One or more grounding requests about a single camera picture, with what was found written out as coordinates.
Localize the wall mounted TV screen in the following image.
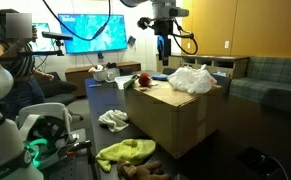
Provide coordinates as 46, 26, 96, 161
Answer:
58, 14, 127, 54

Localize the large cardboard box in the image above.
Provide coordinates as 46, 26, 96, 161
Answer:
125, 81, 222, 159

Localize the yellow microfiber cloth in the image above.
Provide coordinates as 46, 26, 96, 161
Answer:
96, 139, 156, 172

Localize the green plaid sofa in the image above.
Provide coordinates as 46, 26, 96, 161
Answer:
230, 56, 291, 113

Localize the black camera on tripod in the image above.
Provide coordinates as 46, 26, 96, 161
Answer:
18, 31, 73, 56

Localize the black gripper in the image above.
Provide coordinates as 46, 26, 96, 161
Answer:
137, 16, 179, 66

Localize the white cloth rag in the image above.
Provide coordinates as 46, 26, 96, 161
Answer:
98, 110, 129, 132

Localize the person in striped shirt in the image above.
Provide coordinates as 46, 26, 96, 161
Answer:
0, 9, 54, 120

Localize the white plastic bag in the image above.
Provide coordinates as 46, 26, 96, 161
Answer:
167, 65, 217, 94

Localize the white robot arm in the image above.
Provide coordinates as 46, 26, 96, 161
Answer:
0, 64, 45, 180

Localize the black office chair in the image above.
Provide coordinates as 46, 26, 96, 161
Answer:
34, 71, 84, 122

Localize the blue sponge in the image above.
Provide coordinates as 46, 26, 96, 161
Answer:
151, 74, 168, 81

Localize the clear plastic container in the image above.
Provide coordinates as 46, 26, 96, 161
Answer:
115, 75, 132, 90

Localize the brown plush moose toy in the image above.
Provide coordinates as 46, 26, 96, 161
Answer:
117, 161, 171, 180

